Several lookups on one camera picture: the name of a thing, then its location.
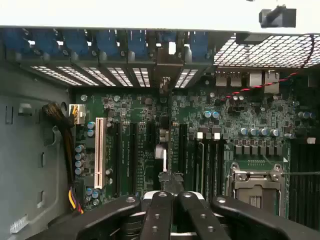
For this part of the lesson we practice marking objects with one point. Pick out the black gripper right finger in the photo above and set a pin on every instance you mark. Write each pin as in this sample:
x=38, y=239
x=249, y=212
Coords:
x=200, y=217

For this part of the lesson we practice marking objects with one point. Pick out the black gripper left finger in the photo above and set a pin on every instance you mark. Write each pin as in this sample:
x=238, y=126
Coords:
x=157, y=217

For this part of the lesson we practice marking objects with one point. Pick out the black RAM slot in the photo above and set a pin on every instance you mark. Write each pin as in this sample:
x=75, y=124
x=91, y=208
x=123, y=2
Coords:
x=311, y=195
x=303, y=190
x=318, y=195
x=208, y=170
x=294, y=190
x=198, y=170
x=215, y=170
x=223, y=162

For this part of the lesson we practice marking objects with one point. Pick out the metal CPU socket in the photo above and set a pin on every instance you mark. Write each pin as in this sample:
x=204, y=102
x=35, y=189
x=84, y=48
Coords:
x=252, y=190

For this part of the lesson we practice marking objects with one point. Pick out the white expansion slot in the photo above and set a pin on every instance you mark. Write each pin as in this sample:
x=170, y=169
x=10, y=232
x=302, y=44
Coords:
x=100, y=150

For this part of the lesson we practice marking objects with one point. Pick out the green Dell motherboard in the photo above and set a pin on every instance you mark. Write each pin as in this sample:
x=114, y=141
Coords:
x=200, y=107

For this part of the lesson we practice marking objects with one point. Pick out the thin metal locking lever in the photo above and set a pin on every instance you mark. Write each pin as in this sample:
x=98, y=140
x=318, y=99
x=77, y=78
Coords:
x=305, y=173

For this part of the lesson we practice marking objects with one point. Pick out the white power connector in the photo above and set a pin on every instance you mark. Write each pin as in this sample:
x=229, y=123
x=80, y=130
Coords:
x=79, y=115

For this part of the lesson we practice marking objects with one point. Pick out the small white case label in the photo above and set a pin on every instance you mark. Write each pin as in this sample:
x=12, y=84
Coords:
x=18, y=225

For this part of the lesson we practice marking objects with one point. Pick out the perforated metal slot cover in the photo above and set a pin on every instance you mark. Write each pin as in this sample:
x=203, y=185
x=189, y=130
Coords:
x=78, y=76
x=55, y=76
x=98, y=76
x=141, y=77
x=186, y=78
x=120, y=77

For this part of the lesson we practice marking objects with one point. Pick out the grey metal PC case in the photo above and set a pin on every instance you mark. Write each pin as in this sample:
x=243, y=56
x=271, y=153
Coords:
x=25, y=150

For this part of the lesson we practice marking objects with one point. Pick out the black plastic case clip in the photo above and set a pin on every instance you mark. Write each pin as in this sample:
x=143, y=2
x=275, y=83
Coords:
x=277, y=17

